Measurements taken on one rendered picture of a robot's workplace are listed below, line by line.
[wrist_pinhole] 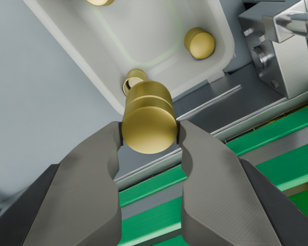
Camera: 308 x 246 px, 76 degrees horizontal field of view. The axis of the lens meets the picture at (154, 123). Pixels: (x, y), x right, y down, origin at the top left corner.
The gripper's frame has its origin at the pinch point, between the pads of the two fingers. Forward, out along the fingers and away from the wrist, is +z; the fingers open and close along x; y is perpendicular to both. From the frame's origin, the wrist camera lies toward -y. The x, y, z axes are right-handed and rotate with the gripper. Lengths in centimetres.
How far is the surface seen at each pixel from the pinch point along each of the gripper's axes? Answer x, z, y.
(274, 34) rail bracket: 11.0, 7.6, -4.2
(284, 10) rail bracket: 11.0, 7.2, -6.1
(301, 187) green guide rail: 18.3, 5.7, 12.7
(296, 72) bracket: 15.4, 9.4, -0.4
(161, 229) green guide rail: 1.0, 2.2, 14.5
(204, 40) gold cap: 7.3, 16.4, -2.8
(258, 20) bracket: 10.9, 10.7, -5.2
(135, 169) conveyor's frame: -2.3, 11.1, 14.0
